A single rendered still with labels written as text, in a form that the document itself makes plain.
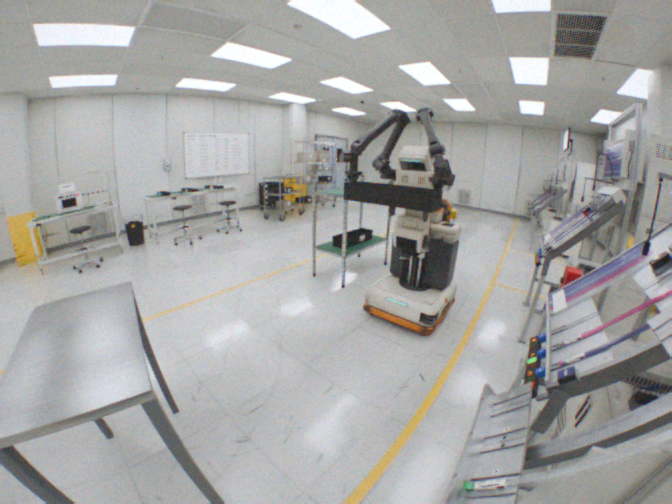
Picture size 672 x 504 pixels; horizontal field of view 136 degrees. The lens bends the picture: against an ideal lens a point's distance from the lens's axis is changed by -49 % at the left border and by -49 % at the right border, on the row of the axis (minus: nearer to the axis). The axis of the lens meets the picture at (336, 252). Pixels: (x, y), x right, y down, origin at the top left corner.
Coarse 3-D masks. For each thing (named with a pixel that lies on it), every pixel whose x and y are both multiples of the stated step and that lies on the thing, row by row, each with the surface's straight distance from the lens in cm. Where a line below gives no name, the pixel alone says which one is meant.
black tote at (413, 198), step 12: (348, 192) 165; (360, 192) 160; (372, 192) 155; (384, 192) 151; (396, 192) 147; (408, 192) 144; (420, 192) 141; (432, 192) 139; (384, 204) 151; (396, 204) 148; (408, 204) 145; (420, 204) 142; (432, 204) 141
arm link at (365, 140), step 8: (384, 120) 179; (392, 120) 180; (400, 120) 181; (376, 128) 175; (384, 128) 177; (368, 136) 171; (376, 136) 175; (352, 144) 171; (360, 144) 168; (368, 144) 172
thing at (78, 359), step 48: (48, 336) 108; (96, 336) 95; (144, 336) 136; (0, 384) 98; (48, 384) 85; (96, 384) 76; (144, 384) 69; (0, 432) 82; (48, 432) 76; (192, 480) 100
